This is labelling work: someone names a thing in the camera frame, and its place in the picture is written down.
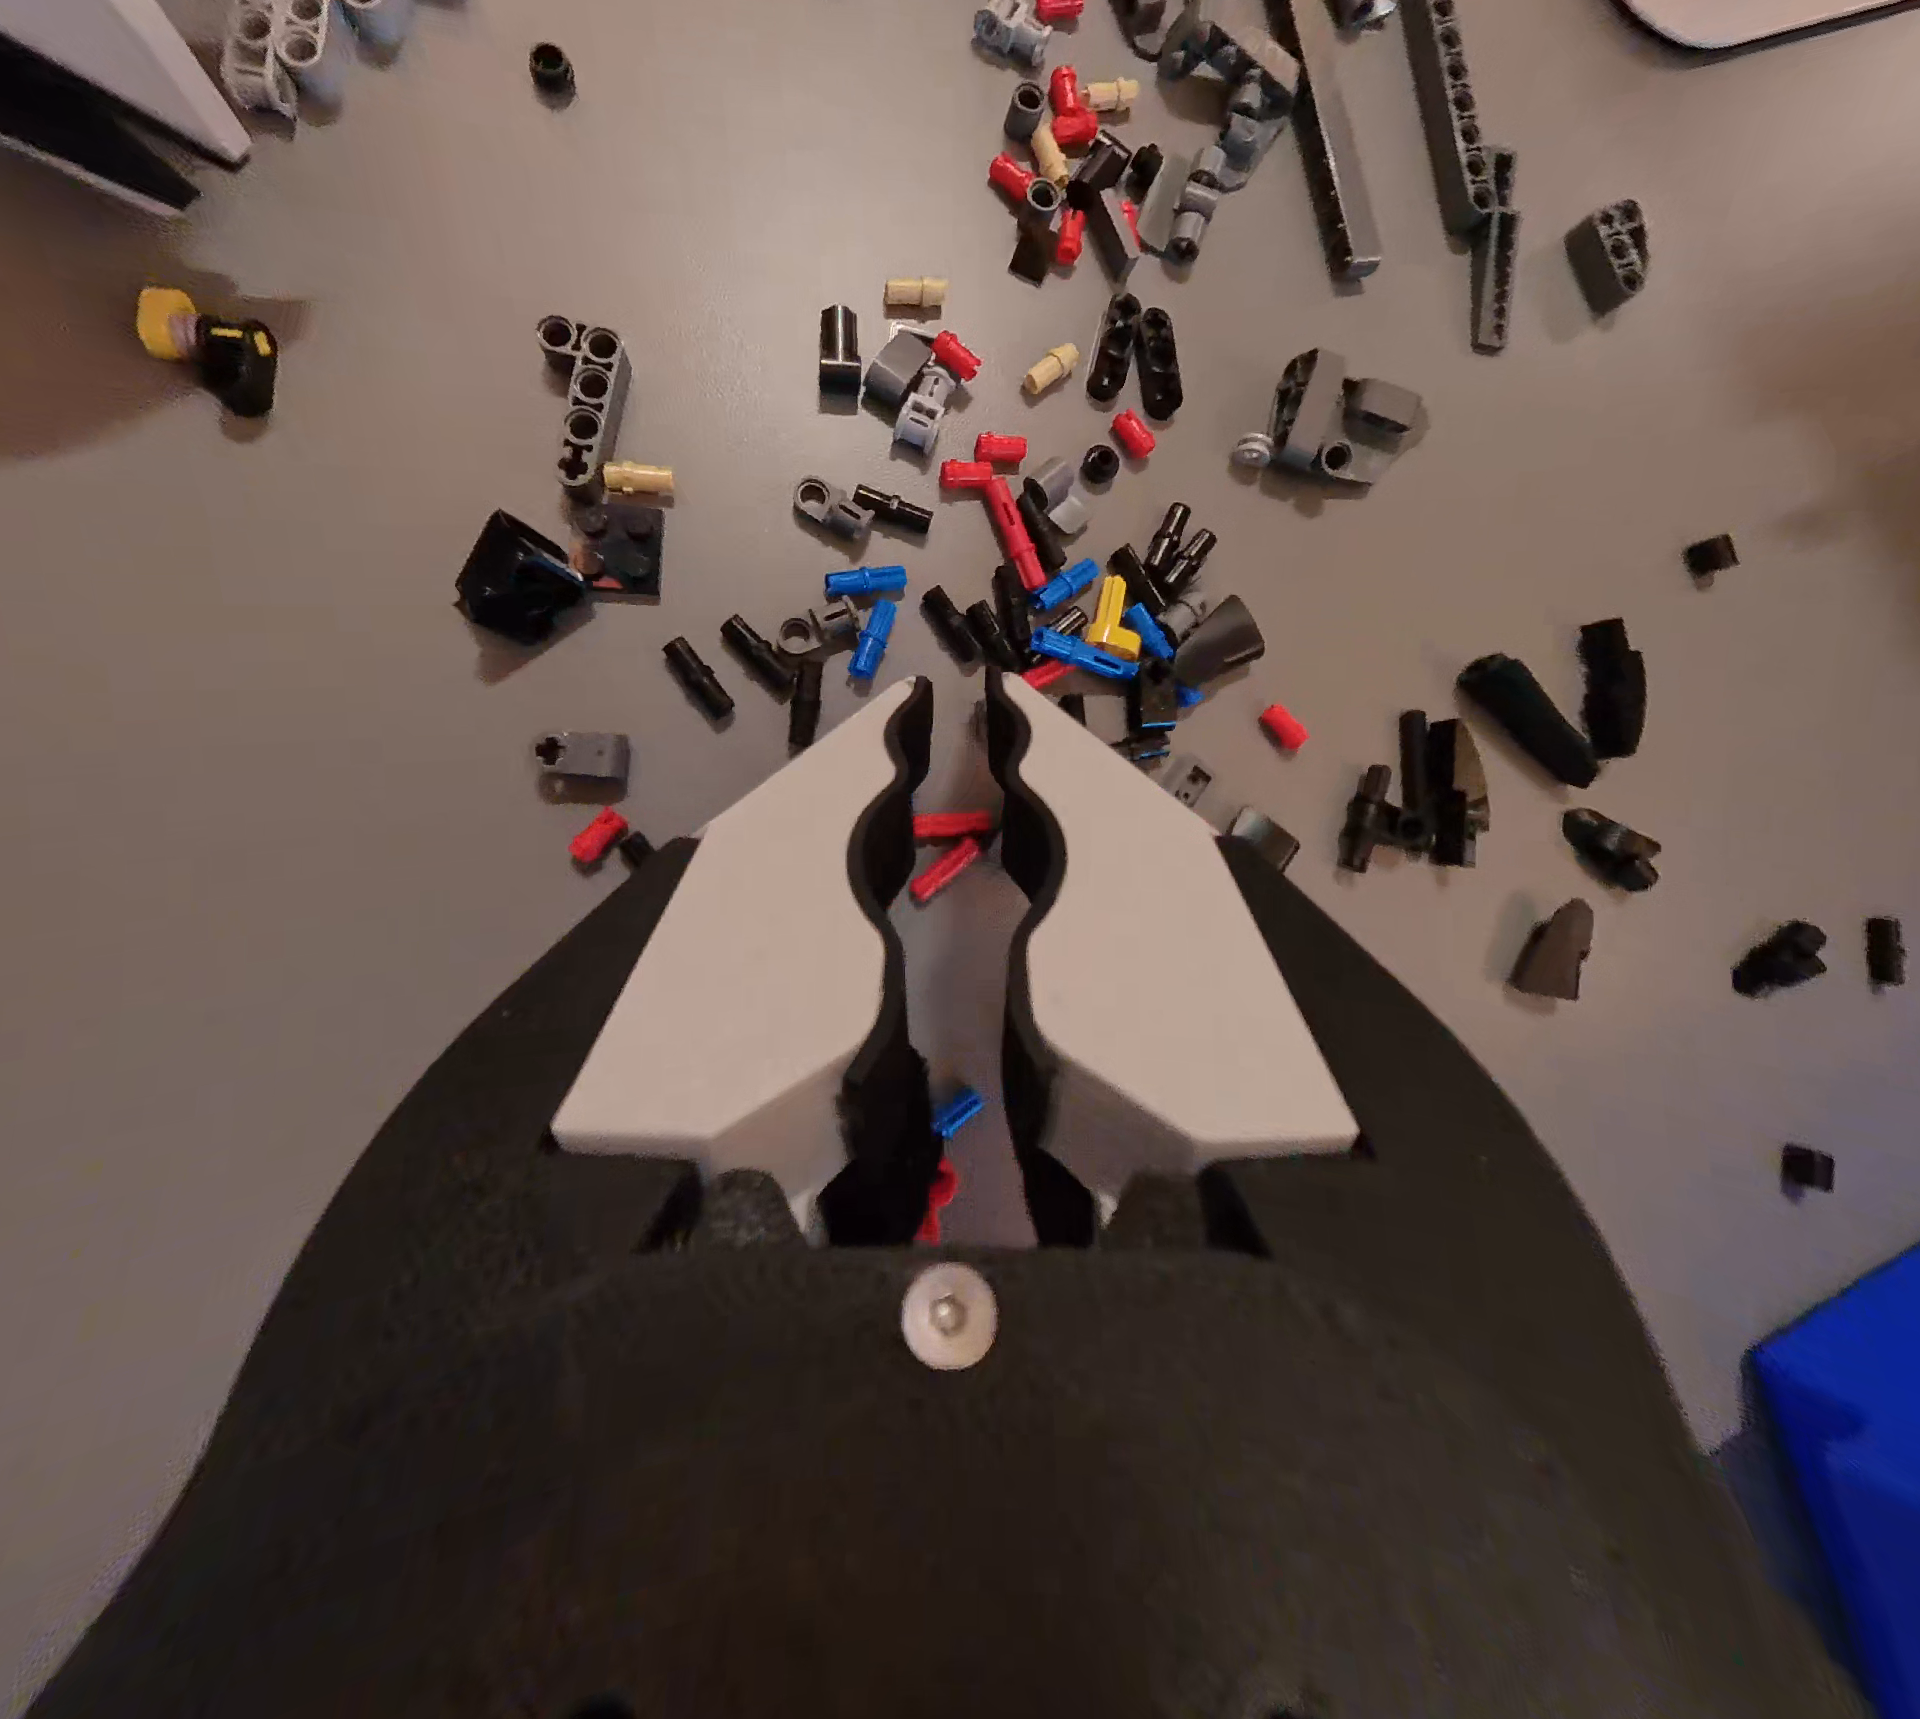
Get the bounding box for blue plastic bin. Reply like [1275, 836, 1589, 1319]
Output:
[1742, 1246, 1920, 1679]

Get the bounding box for dark grey L-shaped lego beam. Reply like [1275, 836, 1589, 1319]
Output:
[534, 312, 677, 504]

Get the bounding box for dark grey angled lego panel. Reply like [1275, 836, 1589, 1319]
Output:
[1229, 345, 1427, 491]

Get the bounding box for long dark grey lego beam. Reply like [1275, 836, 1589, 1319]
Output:
[1239, 0, 1385, 287]
[1372, 0, 1525, 354]

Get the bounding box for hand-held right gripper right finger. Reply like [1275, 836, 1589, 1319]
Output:
[983, 671, 1363, 1248]

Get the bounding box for pile of lego pieces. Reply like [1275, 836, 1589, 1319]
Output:
[531, 0, 1316, 1213]

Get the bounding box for black square lego bracket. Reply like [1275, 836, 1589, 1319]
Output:
[455, 498, 667, 646]

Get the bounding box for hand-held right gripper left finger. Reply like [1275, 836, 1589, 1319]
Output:
[549, 672, 937, 1248]

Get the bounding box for dark grey curved lego block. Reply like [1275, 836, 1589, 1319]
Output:
[1562, 197, 1652, 312]

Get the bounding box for cluster of black lego panels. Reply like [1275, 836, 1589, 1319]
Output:
[1334, 529, 1916, 1201]

